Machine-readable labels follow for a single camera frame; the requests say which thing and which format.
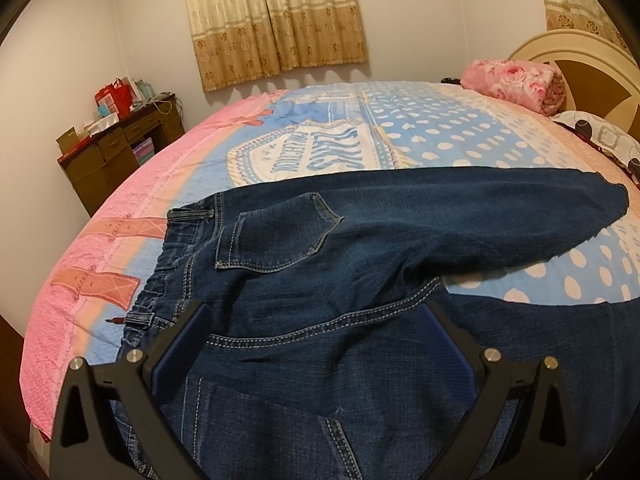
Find dark blue denim jeans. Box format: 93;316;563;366
122;167;639;479

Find dark brown wooden desk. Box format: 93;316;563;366
58;93;184;216

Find cardboard box on desk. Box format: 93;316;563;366
56;127;80;155

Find white patterned pillow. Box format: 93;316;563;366
551;110;640;185

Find red gift bag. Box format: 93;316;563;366
94;78;134;119

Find pink floral folded blanket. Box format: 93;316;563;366
460;60;566;116

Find pink and blue bedspread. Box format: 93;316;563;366
20;81;639;434

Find cream and brown headboard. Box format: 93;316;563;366
511;29;639;138

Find beige curtain at right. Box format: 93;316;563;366
544;0;630;54

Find beige patterned window curtain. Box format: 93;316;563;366
186;0;368;92

